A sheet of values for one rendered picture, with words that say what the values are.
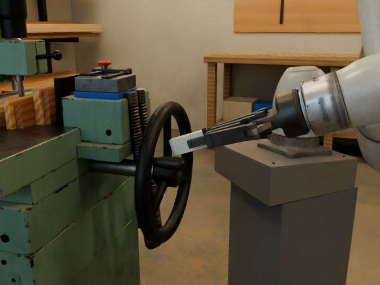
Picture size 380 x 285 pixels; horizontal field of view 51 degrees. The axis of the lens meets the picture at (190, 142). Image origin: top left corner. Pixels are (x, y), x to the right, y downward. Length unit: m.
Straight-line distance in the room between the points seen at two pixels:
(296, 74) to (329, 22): 2.73
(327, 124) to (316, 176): 0.65
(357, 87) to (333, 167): 0.70
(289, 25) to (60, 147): 3.41
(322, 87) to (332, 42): 3.40
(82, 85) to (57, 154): 0.15
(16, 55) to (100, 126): 0.23
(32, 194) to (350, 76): 0.55
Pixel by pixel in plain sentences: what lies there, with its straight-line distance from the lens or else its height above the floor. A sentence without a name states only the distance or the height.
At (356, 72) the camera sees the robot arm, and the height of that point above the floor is 1.04.
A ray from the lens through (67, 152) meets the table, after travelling 0.81.
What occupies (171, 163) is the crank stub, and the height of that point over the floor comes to 0.87.
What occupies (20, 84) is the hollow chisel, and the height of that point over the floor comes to 0.98.
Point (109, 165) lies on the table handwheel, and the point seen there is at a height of 0.82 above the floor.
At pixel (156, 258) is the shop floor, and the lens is 2.06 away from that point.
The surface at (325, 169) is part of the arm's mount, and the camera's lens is 1.28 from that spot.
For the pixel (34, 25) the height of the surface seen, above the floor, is 1.11.
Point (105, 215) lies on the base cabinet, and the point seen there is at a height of 0.67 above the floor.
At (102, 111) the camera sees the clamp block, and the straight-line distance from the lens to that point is 0.81.
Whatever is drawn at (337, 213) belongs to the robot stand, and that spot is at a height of 0.52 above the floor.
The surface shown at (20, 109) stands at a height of 0.94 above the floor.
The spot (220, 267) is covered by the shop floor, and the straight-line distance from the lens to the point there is 1.99.
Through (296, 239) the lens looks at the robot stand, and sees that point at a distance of 1.31.
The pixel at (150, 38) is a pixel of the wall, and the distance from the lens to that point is 4.46.
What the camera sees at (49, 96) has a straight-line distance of 0.88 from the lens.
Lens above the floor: 1.10
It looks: 16 degrees down
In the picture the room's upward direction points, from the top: straight up
